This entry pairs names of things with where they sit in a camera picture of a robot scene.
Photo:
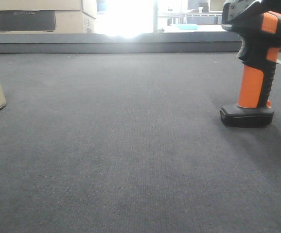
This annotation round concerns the orange black barcode scanner gun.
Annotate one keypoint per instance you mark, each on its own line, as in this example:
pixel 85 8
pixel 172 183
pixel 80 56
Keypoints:
pixel 258 24

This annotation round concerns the blue tray background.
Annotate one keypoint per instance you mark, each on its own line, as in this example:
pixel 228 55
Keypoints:
pixel 186 27

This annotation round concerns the stacked cardboard boxes background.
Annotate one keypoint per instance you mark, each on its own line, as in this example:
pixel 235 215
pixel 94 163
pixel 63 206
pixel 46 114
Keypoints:
pixel 48 16

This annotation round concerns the dark raised table edge rail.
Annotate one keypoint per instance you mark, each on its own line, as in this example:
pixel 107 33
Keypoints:
pixel 101 43

